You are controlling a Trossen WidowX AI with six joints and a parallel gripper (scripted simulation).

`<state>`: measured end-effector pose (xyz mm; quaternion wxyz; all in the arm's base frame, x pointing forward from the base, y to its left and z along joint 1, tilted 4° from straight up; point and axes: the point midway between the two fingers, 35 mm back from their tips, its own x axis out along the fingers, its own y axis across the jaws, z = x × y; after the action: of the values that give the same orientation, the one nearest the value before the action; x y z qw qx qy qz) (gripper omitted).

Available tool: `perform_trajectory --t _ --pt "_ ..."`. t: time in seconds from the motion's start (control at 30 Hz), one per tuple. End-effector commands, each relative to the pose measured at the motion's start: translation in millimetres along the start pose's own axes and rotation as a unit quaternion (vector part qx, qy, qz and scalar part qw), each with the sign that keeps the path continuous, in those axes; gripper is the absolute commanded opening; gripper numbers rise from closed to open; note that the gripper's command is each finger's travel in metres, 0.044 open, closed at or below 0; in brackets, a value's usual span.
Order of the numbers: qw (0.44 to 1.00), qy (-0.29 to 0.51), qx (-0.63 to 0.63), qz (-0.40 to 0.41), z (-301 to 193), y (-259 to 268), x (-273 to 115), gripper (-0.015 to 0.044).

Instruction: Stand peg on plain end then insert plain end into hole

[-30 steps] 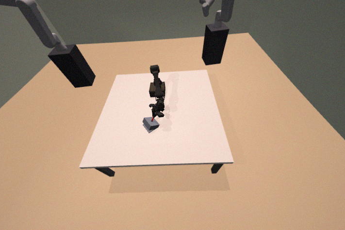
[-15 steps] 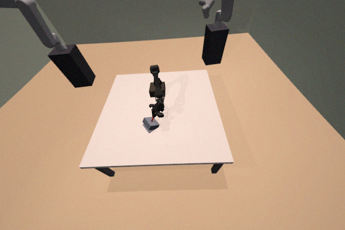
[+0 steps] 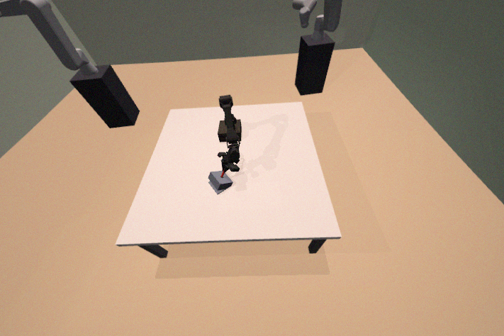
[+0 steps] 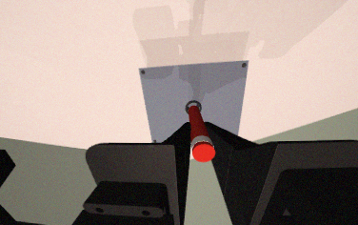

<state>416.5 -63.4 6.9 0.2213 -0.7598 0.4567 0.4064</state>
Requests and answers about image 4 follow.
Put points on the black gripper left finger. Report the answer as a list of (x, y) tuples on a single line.
[(166, 162)]

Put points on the dark red peg with white band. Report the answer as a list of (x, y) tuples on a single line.
[(201, 145)]

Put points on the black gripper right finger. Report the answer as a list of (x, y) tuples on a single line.
[(247, 172)]

